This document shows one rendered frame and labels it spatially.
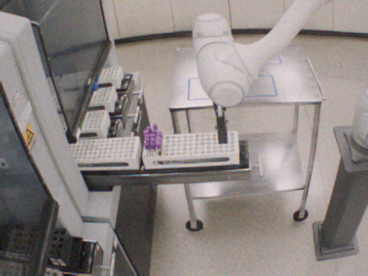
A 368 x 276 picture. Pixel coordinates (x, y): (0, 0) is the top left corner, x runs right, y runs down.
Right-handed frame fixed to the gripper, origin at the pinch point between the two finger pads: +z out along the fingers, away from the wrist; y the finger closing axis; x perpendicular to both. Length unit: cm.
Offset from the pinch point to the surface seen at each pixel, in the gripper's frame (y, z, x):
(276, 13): -229, 65, 55
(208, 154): 4.4, 3.8, -4.6
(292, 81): -37.9, 8.0, 29.8
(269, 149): -54, 62, 22
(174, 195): -51, 90, -30
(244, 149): -1.0, 8.3, 6.7
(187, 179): 6.8, 12.2, -11.7
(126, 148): -0.6, 4.3, -31.0
